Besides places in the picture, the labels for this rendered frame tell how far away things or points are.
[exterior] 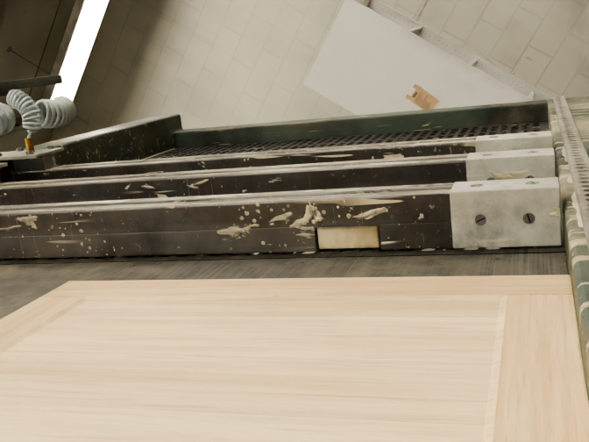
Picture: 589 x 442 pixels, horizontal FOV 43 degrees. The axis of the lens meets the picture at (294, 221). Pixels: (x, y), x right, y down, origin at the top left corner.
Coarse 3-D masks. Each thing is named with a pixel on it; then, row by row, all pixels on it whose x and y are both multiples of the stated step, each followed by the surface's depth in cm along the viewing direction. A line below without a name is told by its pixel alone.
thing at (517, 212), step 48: (288, 192) 101; (336, 192) 98; (384, 192) 94; (432, 192) 91; (480, 192) 89; (528, 192) 87; (0, 240) 112; (48, 240) 109; (96, 240) 107; (144, 240) 104; (192, 240) 102; (240, 240) 100; (288, 240) 98; (384, 240) 94; (432, 240) 92; (480, 240) 90; (528, 240) 89
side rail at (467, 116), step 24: (312, 120) 220; (336, 120) 216; (360, 120) 213; (384, 120) 211; (408, 120) 209; (432, 120) 207; (456, 120) 206; (480, 120) 204; (504, 120) 202; (528, 120) 200; (192, 144) 231; (216, 144) 228
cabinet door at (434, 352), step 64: (0, 320) 78; (64, 320) 77; (128, 320) 74; (192, 320) 72; (256, 320) 70; (320, 320) 69; (384, 320) 67; (448, 320) 65; (512, 320) 63; (576, 320) 62; (0, 384) 62; (64, 384) 61; (128, 384) 59; (192, 384) 58; (256, 384) 57; (320, 384) 56; (384, 384) 54; (448, 384) 53; (512, 384) 52; (576, 384) 51
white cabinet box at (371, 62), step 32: (352, 0) 438; (352, 32) 443; (384, 32) 437; (416, 32) 474; (320, 64) 455; (352, 64) 448; (384, 64) 443; (416, 64) 437; (448, 64) 431; (480, 64) 481; (352, 96) 454; (384, 96) 448; (416, 96) 442; (448, 96) 436; (480, 96) 430; (512, 96) 425; (544, 96) 474
